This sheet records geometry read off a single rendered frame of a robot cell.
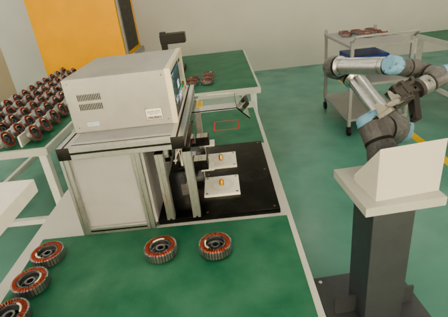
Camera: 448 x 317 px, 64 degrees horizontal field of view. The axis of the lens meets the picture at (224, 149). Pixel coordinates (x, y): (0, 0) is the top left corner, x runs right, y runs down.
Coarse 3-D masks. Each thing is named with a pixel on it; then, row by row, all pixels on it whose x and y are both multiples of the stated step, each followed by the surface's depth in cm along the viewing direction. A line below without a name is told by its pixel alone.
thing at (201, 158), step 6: (198, 156) 150; (204, 156) 149; (180, 162) 151; (198, 162) 146; (204, 162) 146; (210, 162) 152; (174, 168) 147; (180, 168) 147; (198, 168) 147; (204, 168) 147; (210, 168) 147; (186, 180) 150
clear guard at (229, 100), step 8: (200, 96) 179; (208, 96) 178; (216, 96) 176; (224, 96) 175; (232, 96) 173; (208, 104) 166; (216, 104) 165; (224, 104) 163; (232, 104) 162; (240, 104) 167; (192, 112) 158; (200, 112) 158; (248, 112) 166
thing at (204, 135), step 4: (196, 136) 170; (200, 136) 170; (204, 136) 169; (208, 136) 169; (196, 140) 168; (200, 140) 168; (204, 140) 168; (208, 140) 168; (212, 140) 174; (192, 144) 168; (196, 144) 168; (200, 144) 168; (204, 144) 169; (208, 144) 169; (212, 144) 170
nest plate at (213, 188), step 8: (216, 176) 161; (224, 176) 160; (232, 176) 159; (208, 184) 155; (216, 184) 154; (224, 184) 154; (232, 184) 153; (208, 192) 149; (216, 192) 149; (224, 192) 148; (232, 192) 147; (240, 192) 147
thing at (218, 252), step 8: (216, 232) 124; (200, 240) 122; (208, 240) 122; (216, 240) 124; (224, 240) 120; (200, 248) 118; (208, 248) 117; (216, 248) 117; (224, 248) 116; (208, 256) 116; (216, 256) 116; (224, 256) 117
